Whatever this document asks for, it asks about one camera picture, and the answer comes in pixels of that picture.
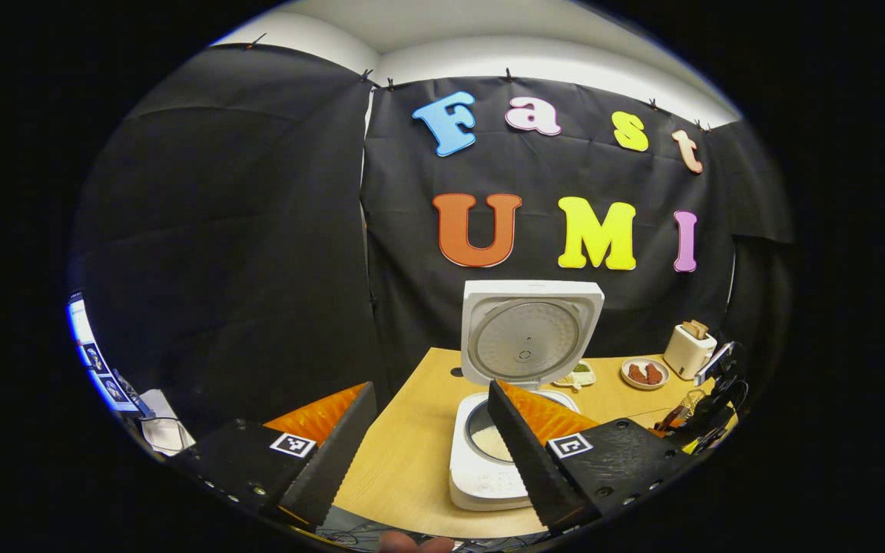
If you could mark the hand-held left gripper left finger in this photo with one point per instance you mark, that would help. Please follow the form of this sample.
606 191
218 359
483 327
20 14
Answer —
327 468

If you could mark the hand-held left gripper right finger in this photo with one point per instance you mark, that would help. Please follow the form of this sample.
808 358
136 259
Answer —
523 461

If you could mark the metal mesh chopstick holder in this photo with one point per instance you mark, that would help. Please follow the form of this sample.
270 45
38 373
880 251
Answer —
692 401

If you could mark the white rice cooker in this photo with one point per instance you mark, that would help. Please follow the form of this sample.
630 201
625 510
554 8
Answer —
535 338

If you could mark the white toaster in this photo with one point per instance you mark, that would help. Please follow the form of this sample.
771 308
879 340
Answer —
684 357

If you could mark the brown fried chicken piece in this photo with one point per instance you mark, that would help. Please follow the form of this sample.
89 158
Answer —
637 374
654 374

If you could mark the round white plate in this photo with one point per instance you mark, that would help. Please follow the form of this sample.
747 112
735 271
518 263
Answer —
646 384

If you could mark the brown toast slice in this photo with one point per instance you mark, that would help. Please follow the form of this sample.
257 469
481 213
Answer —
702 328
689 332

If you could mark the white divided bean dish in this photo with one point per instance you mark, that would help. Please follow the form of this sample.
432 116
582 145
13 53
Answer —
577 376

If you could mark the white plastic box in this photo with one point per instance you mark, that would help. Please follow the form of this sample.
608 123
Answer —
166 430

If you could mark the black backdrop cloth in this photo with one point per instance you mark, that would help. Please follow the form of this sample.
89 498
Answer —
258 230

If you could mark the computer monitor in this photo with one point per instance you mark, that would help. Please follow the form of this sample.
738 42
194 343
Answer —
93 353

